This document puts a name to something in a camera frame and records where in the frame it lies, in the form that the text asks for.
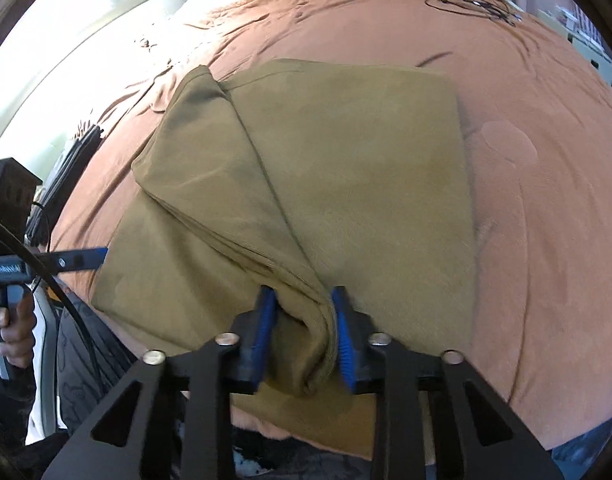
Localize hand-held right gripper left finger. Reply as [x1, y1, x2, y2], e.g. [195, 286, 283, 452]
[41, 286, 278, 480]

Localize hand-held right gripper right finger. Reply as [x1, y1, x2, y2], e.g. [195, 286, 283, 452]
[332, 286, 563, 480]

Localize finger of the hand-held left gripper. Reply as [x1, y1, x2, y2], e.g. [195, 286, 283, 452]
[32, 246, 110, 276]

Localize olive green t-shirt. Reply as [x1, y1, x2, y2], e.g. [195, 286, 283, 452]
[91, 58, 479, 461]

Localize person's left hand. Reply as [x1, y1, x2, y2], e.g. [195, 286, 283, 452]
[0, 290, 38, 368]

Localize dark ribbed object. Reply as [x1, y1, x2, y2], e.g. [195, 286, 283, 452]
[25, 124, 105, 247]

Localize person's dark patterned pants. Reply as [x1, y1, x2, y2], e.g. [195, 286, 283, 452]
[0, 290, 189, 463]

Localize orange blanket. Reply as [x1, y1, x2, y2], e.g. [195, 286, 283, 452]
[48, 0, 612, 453]

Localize white storage rack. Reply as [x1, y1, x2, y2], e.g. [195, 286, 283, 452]
[538, 4, 612, 83]

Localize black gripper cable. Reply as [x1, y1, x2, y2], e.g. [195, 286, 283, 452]
[0, 219, 109, 361]

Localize black cable tangle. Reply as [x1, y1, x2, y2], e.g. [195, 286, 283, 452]
[425, 0, 524, 27]

